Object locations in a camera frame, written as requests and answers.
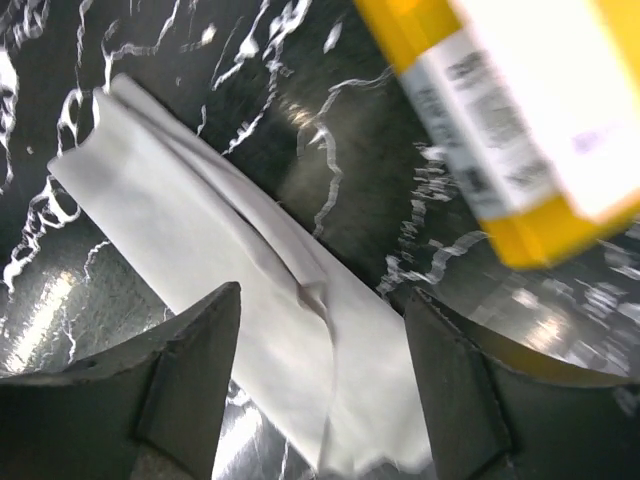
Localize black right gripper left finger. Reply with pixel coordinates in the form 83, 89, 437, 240
1, 282, 241, 479

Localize yellow binder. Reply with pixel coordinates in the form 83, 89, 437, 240
356, 1, 639, 269

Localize grey underwear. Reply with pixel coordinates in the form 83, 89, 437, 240
49, 75, 432, 476

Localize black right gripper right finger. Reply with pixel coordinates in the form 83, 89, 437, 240
404, 289, 639, 479

